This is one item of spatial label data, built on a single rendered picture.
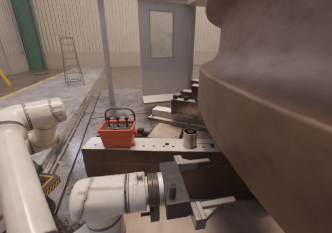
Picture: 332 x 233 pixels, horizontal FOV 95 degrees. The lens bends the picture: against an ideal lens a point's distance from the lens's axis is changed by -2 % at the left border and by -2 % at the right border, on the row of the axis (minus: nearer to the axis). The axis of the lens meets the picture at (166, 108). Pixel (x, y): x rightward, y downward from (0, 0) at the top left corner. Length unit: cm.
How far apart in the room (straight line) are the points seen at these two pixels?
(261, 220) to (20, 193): 114
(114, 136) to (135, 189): 59
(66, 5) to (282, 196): 1485
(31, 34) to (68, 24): 253
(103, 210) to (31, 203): 21
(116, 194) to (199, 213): 18
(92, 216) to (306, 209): 42
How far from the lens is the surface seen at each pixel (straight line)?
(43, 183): 153
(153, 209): 44
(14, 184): 60
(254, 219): 122
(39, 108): 82
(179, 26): 416
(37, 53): 1494
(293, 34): 61
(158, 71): 399
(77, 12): 1466
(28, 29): 1506
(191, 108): 186
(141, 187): 39
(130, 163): 102
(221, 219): 115
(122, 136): 93
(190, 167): 49
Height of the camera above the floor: 123
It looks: 20 degrees down
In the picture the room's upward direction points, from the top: straight up
